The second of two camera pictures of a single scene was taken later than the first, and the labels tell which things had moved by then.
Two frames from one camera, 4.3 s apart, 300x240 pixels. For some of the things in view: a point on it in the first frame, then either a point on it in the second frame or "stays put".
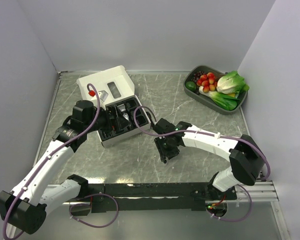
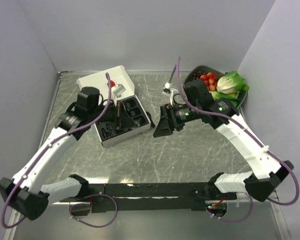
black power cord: (151, 123) stays put
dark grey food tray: (188, 78) stays put
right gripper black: (163, 152) -> (164, 128)
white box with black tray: (112, 91) stays put
